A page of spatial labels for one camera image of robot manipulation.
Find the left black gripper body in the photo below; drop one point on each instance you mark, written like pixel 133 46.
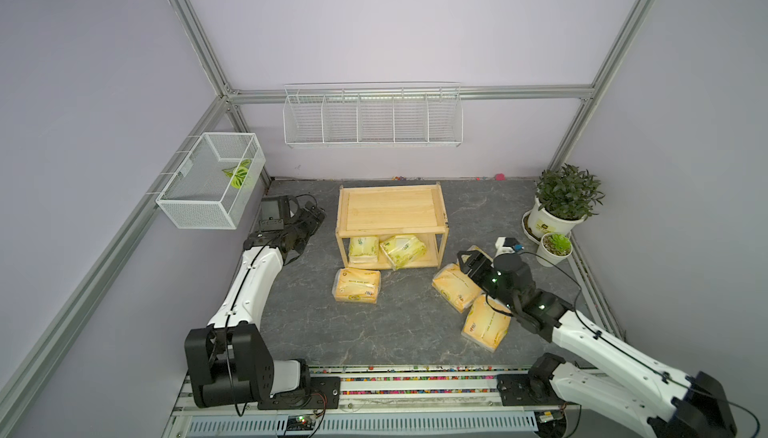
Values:
pixel 304 225

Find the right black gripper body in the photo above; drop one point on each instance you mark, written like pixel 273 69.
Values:
pixel 504 299

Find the orange tissue pack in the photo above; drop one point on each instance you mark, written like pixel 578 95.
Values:
pixel 455 287
pixel 484 326
pixel 357 285

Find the green tissue pack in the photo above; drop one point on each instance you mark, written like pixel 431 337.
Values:
pixel 401 250
pixel 363 250
pixel 479 250

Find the wooden two-tier shelf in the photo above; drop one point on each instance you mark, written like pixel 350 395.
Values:
pixel 386 211

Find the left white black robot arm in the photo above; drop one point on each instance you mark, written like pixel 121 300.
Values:
pixel 228 361

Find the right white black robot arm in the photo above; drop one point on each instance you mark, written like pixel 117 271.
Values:
pixel 636 391

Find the small potted succulent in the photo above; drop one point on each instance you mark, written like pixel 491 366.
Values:
pixel 553 249

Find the green leaf toy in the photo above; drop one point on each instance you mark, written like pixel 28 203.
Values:
pixel 239 175

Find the large potted green plant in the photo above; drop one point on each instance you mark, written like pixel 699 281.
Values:
pixel 563 199

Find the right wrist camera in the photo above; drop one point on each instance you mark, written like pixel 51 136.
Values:
pixel 507 245

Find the white wire side basket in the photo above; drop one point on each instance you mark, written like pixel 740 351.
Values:
pixel 198 194

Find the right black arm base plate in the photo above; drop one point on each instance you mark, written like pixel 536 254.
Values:
pixel 523 390

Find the long white wire wall basket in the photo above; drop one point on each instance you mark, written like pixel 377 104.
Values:
pixel 417 114

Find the aluminium front rail frame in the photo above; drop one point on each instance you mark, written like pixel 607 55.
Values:
pixel 420 399

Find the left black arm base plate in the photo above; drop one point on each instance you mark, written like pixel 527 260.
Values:
pixel 323 393

